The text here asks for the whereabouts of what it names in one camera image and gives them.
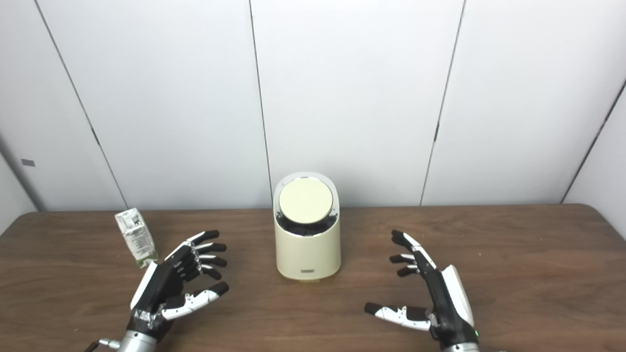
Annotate black bin liner bag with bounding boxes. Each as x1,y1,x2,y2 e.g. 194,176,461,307
275,208,339,237

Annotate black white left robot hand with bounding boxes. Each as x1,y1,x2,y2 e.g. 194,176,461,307
126,230,230,343

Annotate cream-colored bin body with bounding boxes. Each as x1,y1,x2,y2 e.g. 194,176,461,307
273,172,342,283

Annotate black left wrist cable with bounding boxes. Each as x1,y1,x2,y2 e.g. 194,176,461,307
83,338,121,352

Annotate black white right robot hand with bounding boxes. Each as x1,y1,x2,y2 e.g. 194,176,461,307
364,230,481,349

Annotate cream round bin lid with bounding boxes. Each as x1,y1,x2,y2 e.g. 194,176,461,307
279,178,334,224

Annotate white green milk carton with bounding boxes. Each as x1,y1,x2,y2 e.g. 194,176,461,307
114,208,159,269

